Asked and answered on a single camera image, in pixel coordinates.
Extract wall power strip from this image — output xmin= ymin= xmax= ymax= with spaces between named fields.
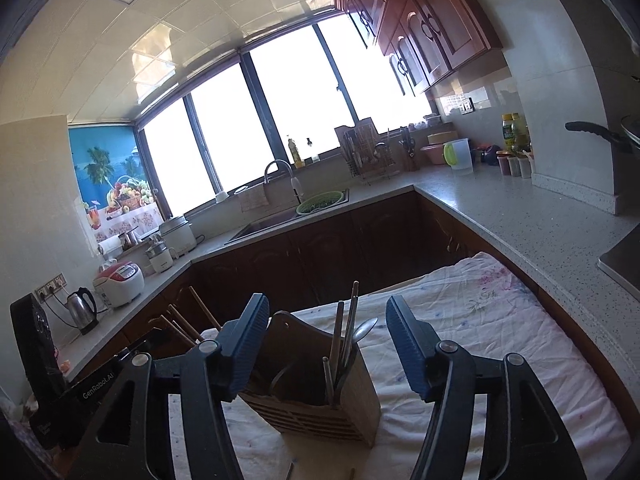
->
xmin=33 ymin=273 xmax=69 ymax=301

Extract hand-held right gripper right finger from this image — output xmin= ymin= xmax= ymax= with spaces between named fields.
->
xmin=385 ymin=294 xmax=589 ymax=480

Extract gas stove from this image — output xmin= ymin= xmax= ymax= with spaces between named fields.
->
xmin=597 ymin=236 xmax=640 ymax=292

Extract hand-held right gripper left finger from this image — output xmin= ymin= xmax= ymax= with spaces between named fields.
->
xmin=65 ymin=292 xmax=271 ymax=480

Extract dark metal utensil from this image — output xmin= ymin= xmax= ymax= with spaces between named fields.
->
xmin=267 ymin=362 xmax=296 ymax=397

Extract yellow dish soap bottle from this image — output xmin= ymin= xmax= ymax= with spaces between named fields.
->
xmin=287 ymin=135 xmax=306 ymax=169

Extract hanging dish cloth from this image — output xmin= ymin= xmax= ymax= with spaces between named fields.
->
xmin=238 ymin=187 xmax=271 ymax=213

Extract red white rice cooker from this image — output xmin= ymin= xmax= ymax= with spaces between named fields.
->
xmin=92 ymin=261 xmax=146 ymax=309

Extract green colander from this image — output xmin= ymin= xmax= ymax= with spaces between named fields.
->
xmin=295 ymin=194 xmax=345 ymax=216

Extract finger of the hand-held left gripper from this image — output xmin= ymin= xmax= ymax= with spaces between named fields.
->
xmin=113 ymin=327 xmax=174 ymax=359

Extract wooden utensil holder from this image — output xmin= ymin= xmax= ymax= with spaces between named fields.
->
xmin=237 ymin=310 xmax=384 ymax=450

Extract kitchen sink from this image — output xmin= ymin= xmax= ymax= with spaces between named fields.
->
xmin=223 ymin=207 xmax=312 ymax=246

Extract pink lidded container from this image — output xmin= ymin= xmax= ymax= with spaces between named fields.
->
xmin=419 ymin=132 xmax=459 ymax=166

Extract tropical fruit wall poster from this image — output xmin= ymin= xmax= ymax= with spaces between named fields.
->
xmin=67 ymin=125 xmax=166 ymax=244

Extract wooden knife block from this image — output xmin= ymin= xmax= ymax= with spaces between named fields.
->
xmin=397 ymin=127 xmax=421 ymax=171

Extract metal sink faucet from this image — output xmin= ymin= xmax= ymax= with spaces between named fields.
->
xmin=263 ymin=159 xmax=305 ymax=202

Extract black wok with lid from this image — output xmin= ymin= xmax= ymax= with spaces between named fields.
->
xmin=564 ymin=114 xmax=640 ymax=154

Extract dark wooden lower cabinets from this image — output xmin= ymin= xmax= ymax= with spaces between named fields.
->
xmin=75 ymin=187 xmax=542 ymax=392

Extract speckled kitchen countertop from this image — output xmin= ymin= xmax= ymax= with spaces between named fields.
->
xmin=50 ymin=162 xmax=640 ymax=377

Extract floral tablecloth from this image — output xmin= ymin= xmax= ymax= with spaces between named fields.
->
xmin=167 ymin=251 xmax=634 ymax=480

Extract metal utensil handle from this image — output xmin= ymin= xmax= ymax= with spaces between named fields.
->
xmin=322 ymin=356 xmax=335 ymax=406

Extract steel electric kettle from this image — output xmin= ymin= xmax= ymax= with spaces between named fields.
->
xmin=66 ymin=287 xmax=100 ymax=336

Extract kitchen window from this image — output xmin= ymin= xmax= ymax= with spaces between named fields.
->
xmin=137 ymin=10 xmax=437 ymax=217

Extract small white food steamer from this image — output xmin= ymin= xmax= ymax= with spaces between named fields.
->
xmin=144 ymin=239 xmax=179 ymax=275

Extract wooden upper cabinets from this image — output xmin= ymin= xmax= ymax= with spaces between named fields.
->
xmin=327 ymin=0 xmax=504 ymax=99

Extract clear pitcher green lid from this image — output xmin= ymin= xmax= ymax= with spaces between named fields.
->
xmin=443 ymin=137 xmax=475 ymax=176

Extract metal spoon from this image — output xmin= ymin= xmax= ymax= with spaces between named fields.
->
xmin=345 ymin=317 xmax=380 ymax=349

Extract large white rice cooker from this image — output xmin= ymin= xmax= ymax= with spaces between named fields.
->
xmin=159 ymin=214 xmax=197 ymax=257

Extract wire dish rack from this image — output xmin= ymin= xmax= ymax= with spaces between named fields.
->
xmin=333 ymin=118 xmax=399 ymax=186

